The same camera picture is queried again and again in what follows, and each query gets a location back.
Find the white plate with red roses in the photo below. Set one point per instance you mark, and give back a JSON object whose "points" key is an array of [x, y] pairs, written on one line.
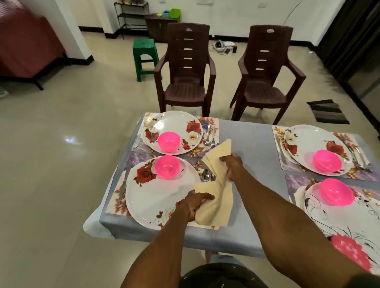
{"points": [[175, 124], [308, 145], [148, 198]]}

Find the person's left hand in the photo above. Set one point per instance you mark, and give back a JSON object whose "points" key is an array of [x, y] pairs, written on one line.
{"points": [[188, 206]]}

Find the brown plastic armchair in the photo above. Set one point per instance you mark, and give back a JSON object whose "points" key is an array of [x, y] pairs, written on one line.
{"points": [[264, 80], [187, 74]]}

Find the dark sliding door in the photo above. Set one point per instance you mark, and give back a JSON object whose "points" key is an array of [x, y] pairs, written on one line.
{"points": [[353, 44]]}

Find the grey blue tablecloth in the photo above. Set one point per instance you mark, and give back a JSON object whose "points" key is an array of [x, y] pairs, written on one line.
{"points": [[255, 142]]}

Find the person's right thumb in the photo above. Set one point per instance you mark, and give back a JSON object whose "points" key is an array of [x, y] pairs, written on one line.
{"points": [[224, 158]]}

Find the green plastic stool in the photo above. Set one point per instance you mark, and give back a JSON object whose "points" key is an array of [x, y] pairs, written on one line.
{"points": [[145, 56]]}

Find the person's foot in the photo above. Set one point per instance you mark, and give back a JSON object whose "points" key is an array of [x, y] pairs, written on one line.
{"points": [[210, 256]]}

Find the person's left forearm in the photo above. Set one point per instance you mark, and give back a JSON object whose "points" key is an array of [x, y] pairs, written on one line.
{"points": [[160, 255]]}

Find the person's right hand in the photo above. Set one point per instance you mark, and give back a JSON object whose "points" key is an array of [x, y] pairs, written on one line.
{"points": [[235, 166]]}

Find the white plate with pink flower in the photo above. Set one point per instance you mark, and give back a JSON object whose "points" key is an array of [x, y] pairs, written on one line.
{"points": [[341, 219]]}

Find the blue plastic container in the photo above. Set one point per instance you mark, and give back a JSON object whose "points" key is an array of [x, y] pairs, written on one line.
{"points": [[166, 14]]}

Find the floral purple placemat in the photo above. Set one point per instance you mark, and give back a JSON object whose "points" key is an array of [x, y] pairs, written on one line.
{"points": [[297, 182], [117, 204], [360, 175], [214, 123]]}

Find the person's left thumb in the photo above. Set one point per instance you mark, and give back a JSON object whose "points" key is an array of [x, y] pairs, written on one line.
{"points": [[204, 196]]}

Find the striped grey floor mat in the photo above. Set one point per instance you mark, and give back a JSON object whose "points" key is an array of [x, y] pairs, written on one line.
{"points": [[328, 112]]}

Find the pink plastic bowl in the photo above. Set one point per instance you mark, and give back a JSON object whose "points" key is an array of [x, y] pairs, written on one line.
{"points": [[327, 160], [169, 141], [336, 192], [167, 166]]}

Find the person's right forearm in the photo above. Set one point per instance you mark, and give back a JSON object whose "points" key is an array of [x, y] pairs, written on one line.
{"points": [[285, 225]]}

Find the dark wooden cabinet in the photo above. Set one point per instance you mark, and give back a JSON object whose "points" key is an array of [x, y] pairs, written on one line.
{"points": [[156, 28]]}

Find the green plastic container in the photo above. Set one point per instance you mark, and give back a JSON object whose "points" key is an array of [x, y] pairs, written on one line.
{"points": [[175, 13]]}

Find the steel table knife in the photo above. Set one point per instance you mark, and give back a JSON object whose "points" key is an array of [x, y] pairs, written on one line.
{"points": [[137, 139], [293, 198], [124, 184], [280, 149]]}

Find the black metal shelf rack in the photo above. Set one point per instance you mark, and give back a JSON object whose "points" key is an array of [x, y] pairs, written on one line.
{"points": [[130, 16]]}

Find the light blue shorts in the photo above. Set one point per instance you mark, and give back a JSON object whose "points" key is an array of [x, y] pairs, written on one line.
{"points": [[227, 260]]}

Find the beige cloth napkin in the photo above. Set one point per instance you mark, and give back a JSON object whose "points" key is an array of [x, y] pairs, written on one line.
{"points": [[218, 204]]}

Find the steel spoon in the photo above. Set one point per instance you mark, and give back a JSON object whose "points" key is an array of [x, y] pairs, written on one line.
{"points": [[207, 139], [354, 158], [205, 175]]}

